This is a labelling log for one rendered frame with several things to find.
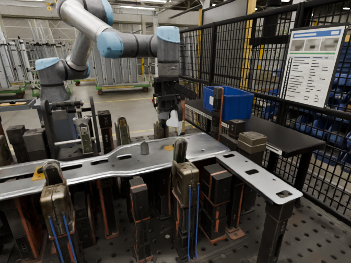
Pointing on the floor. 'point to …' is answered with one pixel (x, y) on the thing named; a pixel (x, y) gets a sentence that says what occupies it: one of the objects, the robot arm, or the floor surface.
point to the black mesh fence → (300, 19)
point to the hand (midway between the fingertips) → (174, 128)
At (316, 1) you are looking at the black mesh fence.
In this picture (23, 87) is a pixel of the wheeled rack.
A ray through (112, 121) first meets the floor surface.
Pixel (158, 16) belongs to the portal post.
